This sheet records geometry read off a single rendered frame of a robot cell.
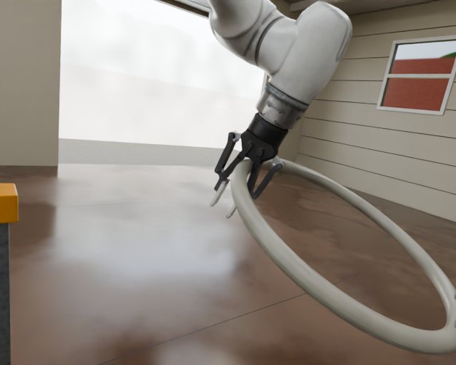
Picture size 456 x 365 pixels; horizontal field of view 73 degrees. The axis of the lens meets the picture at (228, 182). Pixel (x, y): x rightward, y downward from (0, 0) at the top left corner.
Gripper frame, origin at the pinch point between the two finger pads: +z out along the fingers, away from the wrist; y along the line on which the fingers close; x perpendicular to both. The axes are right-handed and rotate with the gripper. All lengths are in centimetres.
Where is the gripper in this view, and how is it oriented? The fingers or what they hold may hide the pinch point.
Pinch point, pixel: (227, 198)
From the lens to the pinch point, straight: 69.4
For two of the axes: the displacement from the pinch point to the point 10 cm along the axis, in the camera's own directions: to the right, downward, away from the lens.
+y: 8.1, 5.6, -2.0
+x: 3.9, -2.5, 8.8
